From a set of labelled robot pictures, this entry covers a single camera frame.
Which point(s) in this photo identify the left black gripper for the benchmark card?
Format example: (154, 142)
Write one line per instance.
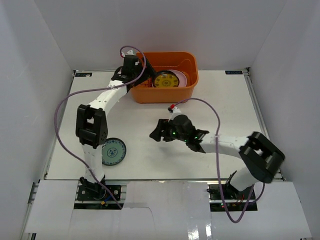
(148, 72)

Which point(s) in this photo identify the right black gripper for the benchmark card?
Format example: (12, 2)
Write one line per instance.
(163, 125)

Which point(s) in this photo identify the yellow patterned round plate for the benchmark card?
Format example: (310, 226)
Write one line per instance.
(165, 79)

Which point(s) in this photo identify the pink round plate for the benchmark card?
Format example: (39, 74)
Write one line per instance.
(183, 80)

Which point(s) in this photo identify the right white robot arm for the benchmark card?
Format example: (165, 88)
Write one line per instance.
(261, 157)

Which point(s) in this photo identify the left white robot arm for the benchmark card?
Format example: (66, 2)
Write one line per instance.
(91, 119)

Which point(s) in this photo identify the orange plastic bin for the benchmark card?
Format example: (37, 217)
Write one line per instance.
(181, 61)

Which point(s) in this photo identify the blue patterned round plate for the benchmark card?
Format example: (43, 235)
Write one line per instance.
(113, 151)

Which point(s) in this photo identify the left blue table label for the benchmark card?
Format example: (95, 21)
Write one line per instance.
(83, 74)

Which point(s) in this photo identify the blue table label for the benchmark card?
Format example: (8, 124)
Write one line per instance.
(233, 72)
(83, 74)

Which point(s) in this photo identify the right blue table label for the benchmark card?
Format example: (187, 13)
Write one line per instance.
(233, 72)

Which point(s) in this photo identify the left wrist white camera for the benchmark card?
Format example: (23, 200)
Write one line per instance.
(130, 52)

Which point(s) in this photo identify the wrist white camera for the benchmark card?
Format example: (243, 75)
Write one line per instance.
(174, 112)
(130, 52)

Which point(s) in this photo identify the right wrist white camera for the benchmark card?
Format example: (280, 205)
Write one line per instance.
(174, 112)

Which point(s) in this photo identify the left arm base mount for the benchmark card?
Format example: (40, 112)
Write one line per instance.
(98, 193)

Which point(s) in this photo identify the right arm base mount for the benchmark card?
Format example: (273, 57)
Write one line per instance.
(233, 203)

